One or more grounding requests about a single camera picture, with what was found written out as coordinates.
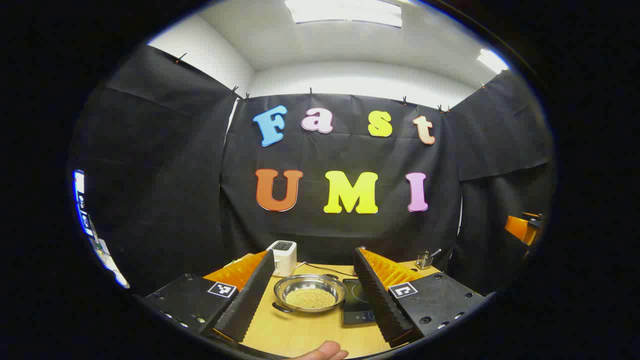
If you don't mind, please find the steel pot with beans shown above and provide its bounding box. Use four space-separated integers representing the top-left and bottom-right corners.
271 273 348 314

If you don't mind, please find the computer monitor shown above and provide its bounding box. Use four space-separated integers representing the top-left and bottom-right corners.
72 169 97 240

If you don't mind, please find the black power cable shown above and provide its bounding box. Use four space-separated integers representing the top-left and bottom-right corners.
295 262 357 277

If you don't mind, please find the black induction cooktop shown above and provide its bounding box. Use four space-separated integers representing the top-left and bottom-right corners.
342 278 377 326

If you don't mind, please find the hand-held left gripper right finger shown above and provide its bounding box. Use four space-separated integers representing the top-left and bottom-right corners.
353 246 488 349

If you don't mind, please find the row of small cloth clips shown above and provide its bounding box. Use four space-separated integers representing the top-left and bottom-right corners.
174 52 486 114

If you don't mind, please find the small ceiling light panel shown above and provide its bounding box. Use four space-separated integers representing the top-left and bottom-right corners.
476 48 510 75

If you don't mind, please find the large ceiling light panel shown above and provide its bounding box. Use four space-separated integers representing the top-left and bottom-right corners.
284 0 404 29

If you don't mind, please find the white toaster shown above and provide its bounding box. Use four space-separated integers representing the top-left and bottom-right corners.
266 240 298 278

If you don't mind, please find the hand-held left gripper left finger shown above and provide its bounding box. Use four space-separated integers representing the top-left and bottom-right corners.
142 249 277 346

